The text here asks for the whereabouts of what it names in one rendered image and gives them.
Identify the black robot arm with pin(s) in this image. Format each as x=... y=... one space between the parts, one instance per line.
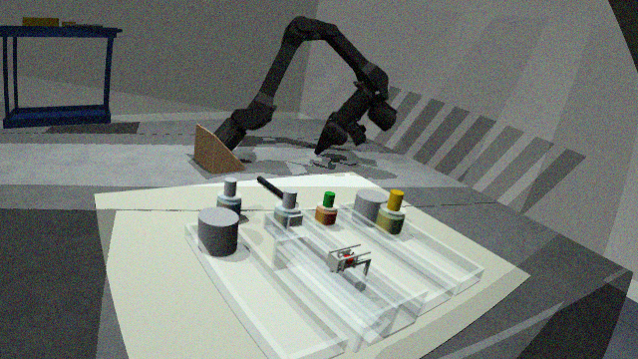
x=371 y=78

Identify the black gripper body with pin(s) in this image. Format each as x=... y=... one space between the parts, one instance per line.
x=340 y=120

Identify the black rod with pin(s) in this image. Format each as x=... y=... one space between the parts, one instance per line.
x=268 y=184

